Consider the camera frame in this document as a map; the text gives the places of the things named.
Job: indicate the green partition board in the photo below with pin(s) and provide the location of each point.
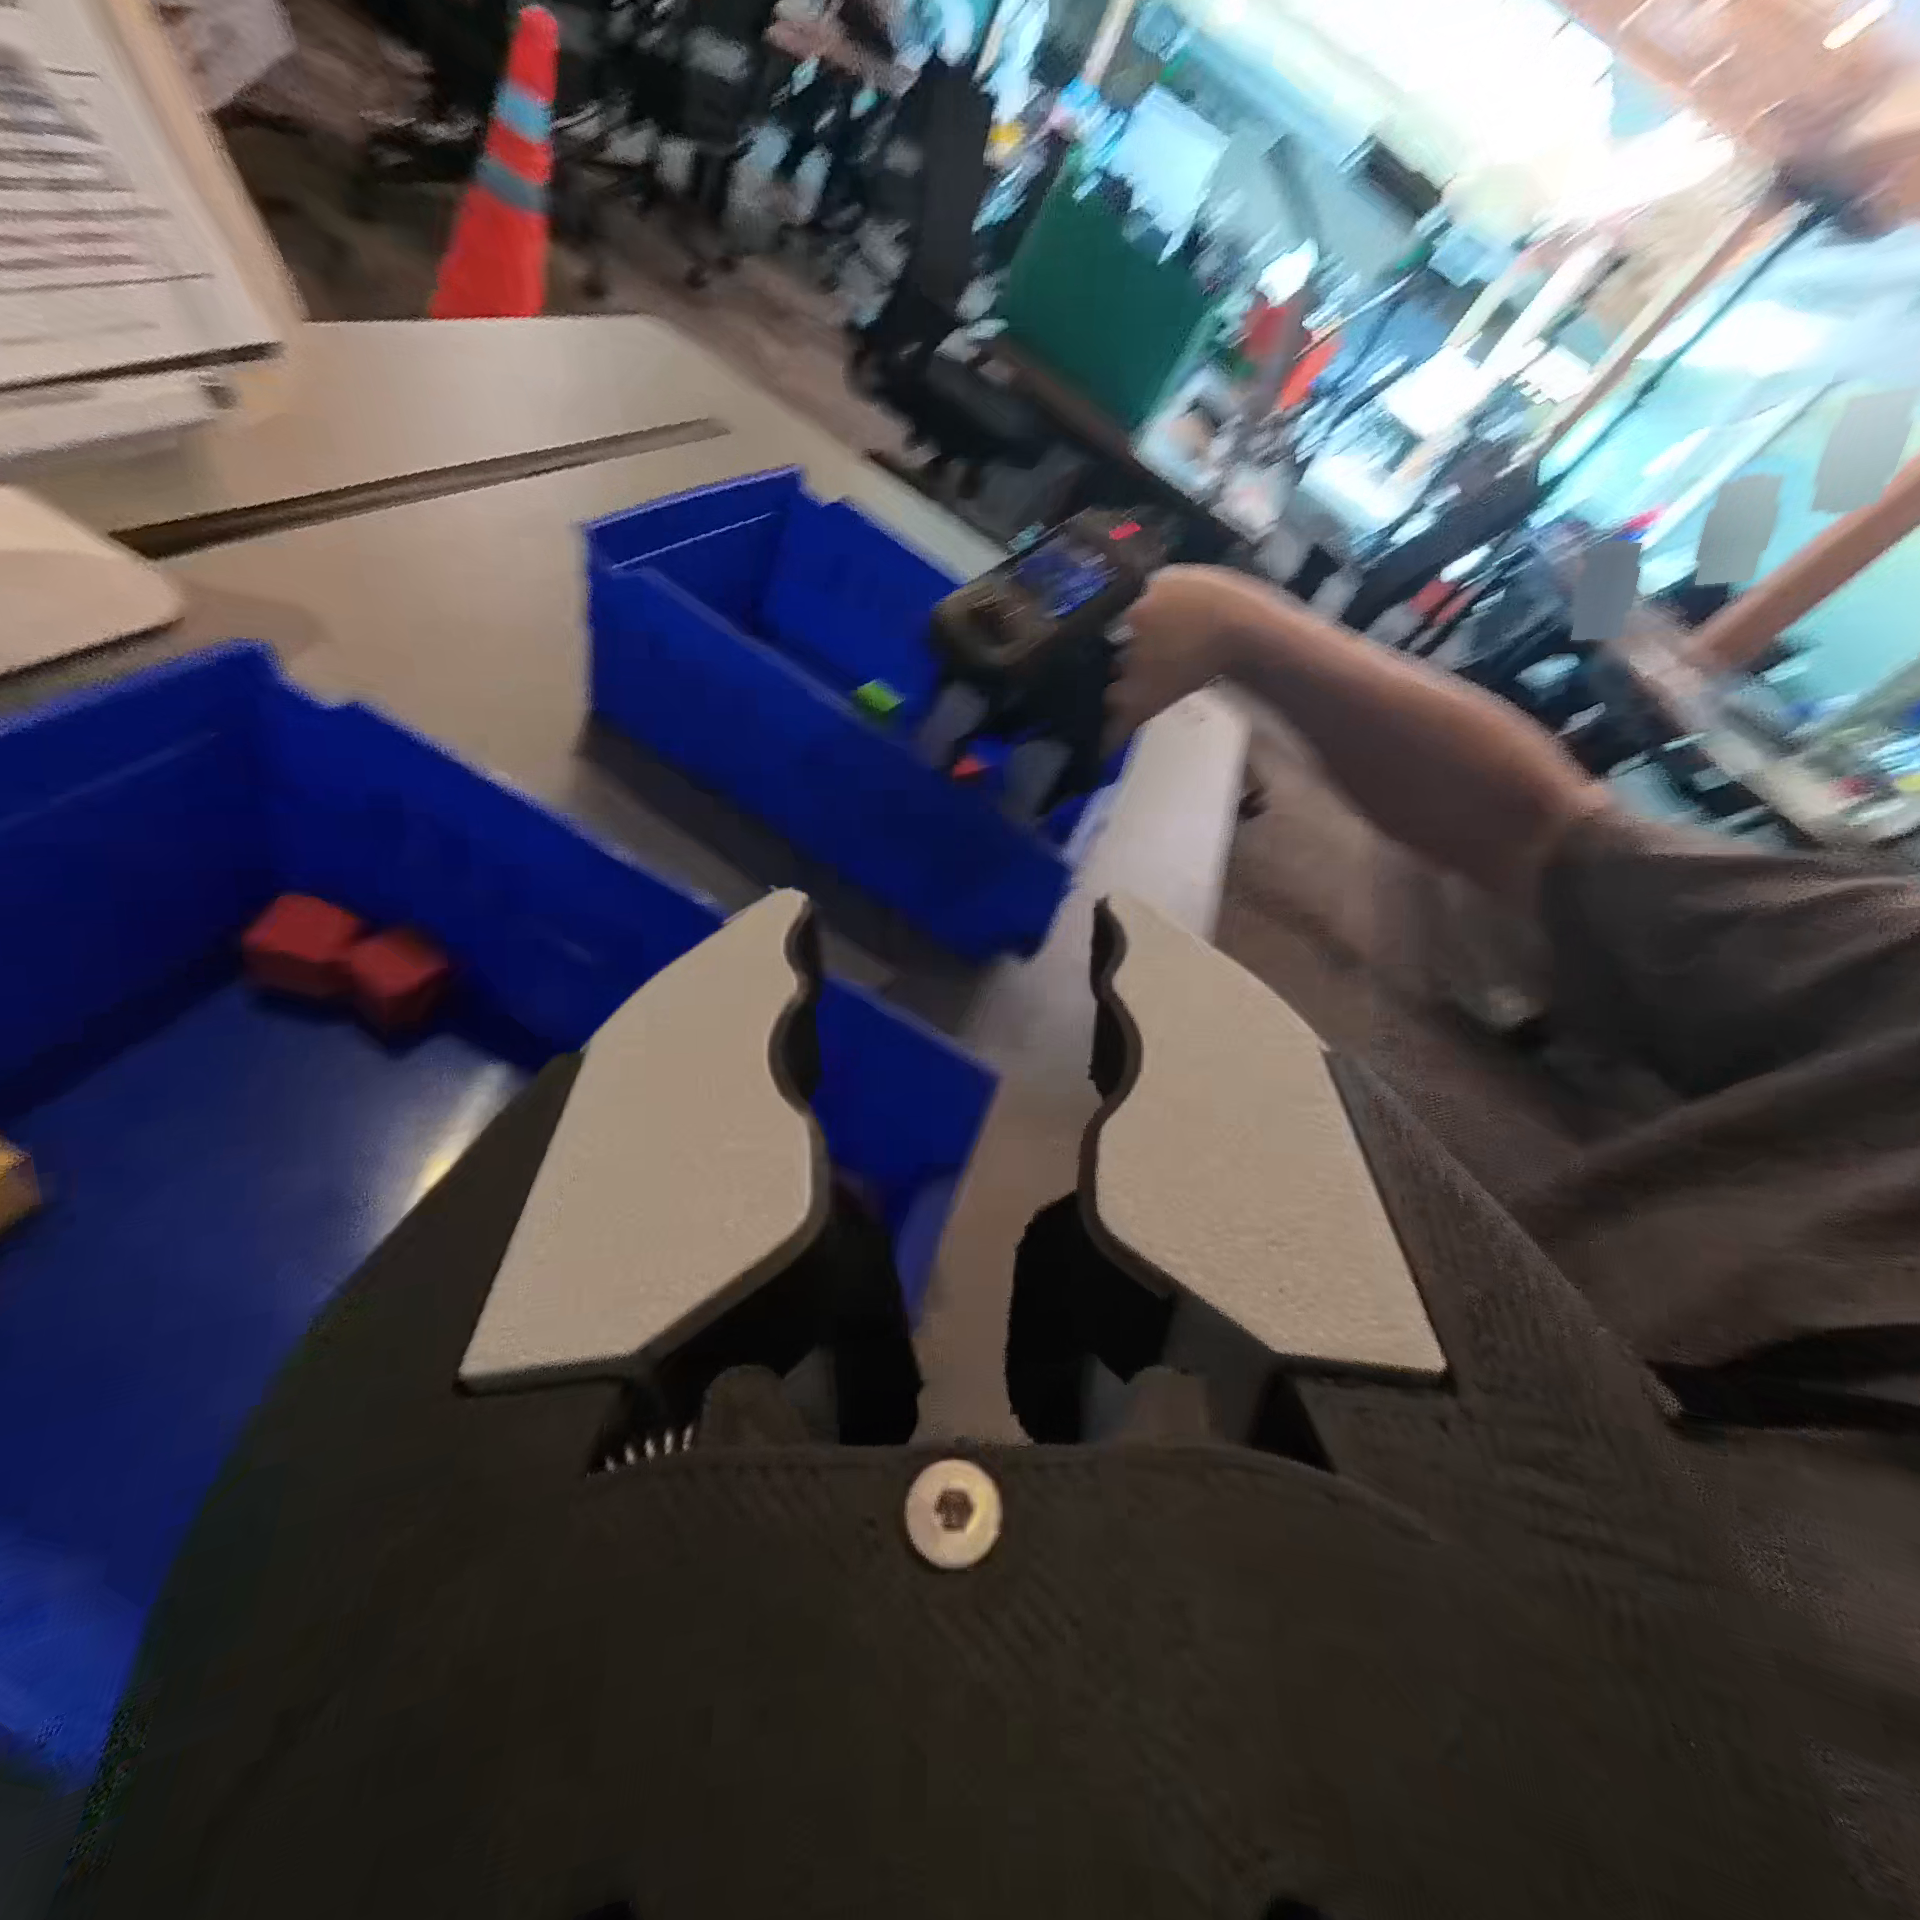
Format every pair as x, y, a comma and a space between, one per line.
1094, 303

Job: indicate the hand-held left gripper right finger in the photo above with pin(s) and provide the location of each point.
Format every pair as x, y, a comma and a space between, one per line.
1260, 1187

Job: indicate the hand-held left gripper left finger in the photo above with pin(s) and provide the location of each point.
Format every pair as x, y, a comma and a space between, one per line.
661, 1187

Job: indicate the blue plastic bin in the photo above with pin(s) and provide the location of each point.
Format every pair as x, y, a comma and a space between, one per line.
225, 1275
718, 721

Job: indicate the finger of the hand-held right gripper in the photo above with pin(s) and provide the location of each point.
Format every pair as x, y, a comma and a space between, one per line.
941, 728
1037, 780

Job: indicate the red striped traffic cone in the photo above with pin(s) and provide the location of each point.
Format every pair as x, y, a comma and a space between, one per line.
502, 227

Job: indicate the printed instruction sheet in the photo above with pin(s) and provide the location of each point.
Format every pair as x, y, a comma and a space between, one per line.
90, 182

